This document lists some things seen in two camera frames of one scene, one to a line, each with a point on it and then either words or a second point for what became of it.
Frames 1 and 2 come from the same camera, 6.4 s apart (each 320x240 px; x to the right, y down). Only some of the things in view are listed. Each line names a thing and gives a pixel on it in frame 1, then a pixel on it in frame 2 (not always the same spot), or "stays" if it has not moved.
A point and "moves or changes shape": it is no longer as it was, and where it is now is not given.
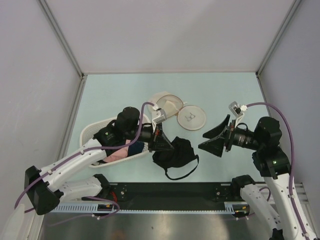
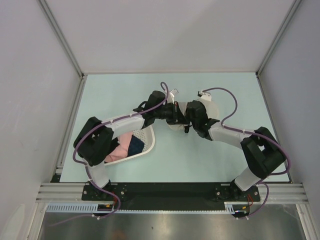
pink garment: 121,153 stays
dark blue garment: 136,147 stays
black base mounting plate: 170,192 stays
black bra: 182,153 → 186,128
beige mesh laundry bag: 189,117 moves or changes shape
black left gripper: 157,141 → 177,118
